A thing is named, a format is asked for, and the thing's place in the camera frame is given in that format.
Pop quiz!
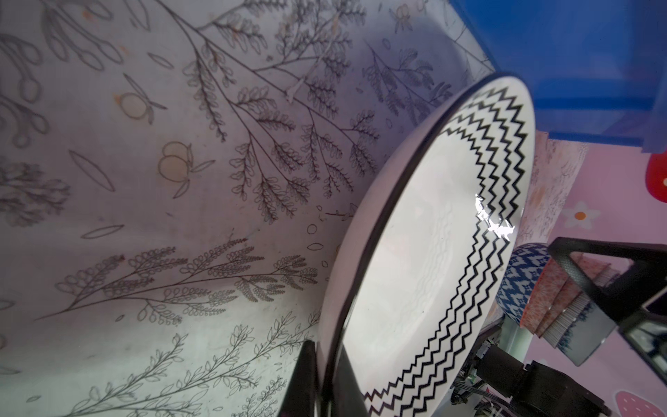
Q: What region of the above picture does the blue floral bowl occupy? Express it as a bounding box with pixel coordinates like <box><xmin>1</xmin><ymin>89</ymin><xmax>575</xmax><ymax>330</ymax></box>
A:
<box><xmin>542</xmin><ymin>294</ymin><xmax>617</xmax><ymax>367</ymax></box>

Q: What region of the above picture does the zigzag rim white plate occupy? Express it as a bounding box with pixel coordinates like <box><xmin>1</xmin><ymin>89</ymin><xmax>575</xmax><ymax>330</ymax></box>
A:
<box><xmin>317</xmin><ymin>72</ymin><xmax>536</xmax><ymax>416</ymax></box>

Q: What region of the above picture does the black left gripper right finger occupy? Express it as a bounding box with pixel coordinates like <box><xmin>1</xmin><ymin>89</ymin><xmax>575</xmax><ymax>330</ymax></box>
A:
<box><xmin>328</xmin><ymin>347</ymin><xmax>369</xmax><ymax>417</ymax></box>

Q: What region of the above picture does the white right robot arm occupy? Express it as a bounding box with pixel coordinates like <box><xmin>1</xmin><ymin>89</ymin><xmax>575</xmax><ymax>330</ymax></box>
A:
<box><xmin>451</xmin><ymin>237</ymin><xmax>666</xmax><ymax>416</ymax></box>

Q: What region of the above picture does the blue chevron bottom bowl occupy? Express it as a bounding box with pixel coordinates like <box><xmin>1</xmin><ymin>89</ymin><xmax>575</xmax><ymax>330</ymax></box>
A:
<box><xmin>496</xmin><ymin>243</ymin><xmax>551</xmax><ymax>324</ymax></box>

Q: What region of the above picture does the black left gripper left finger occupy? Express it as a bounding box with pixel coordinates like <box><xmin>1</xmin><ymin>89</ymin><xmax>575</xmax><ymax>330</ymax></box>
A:
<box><xmin>278</xmin><ymin>340</ymin><xmax>319</xmax><ymax>417</ymax></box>

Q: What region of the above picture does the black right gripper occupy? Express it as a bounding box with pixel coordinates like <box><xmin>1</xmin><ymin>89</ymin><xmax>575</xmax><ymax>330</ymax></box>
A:
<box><xmin>548</xmin><ymin>237</ymin><xmax>666</xmax><ymax>384</ymax></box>

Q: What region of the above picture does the blue plastic bin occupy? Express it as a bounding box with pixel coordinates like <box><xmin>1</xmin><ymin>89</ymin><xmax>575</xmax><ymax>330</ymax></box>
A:
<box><xmin>453</xmin><ymin>1</ymin><xmax>666</xmax><ymax>154</ymax></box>

